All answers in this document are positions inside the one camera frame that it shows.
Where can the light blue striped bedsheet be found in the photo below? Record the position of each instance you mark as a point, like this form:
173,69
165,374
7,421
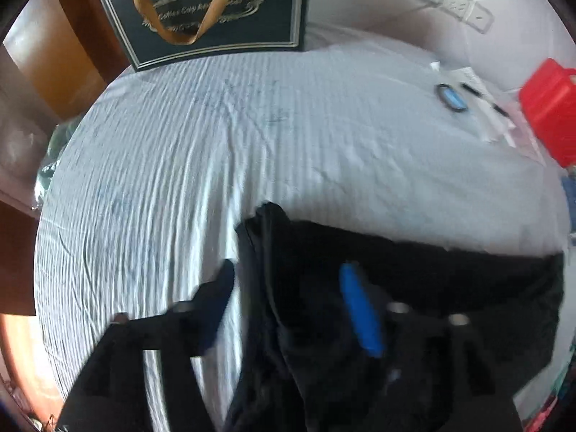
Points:
225,144

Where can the white wall socket plate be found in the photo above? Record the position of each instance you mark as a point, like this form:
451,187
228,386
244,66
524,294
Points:
454,3

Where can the clear plastic packet with pens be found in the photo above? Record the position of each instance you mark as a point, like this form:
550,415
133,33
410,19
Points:
492,121

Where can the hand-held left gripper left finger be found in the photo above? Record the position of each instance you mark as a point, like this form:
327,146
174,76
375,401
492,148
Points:
216,315

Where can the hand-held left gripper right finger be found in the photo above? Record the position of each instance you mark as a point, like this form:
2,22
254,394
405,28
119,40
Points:
360,310

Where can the blue oval black-rimmed object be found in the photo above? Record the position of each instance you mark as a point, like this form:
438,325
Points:
438,91

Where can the red hard-shell suitcase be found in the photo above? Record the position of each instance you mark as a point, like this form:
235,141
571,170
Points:
551,108

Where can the black pen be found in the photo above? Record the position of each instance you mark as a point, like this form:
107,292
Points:
472,90

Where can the dark gift bag, gold ribbon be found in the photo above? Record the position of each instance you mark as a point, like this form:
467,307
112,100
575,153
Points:
270,13

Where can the black garment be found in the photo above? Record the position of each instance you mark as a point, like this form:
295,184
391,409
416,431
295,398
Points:
310,279

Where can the white single-hole wall plate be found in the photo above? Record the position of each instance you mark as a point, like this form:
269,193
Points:
479,18

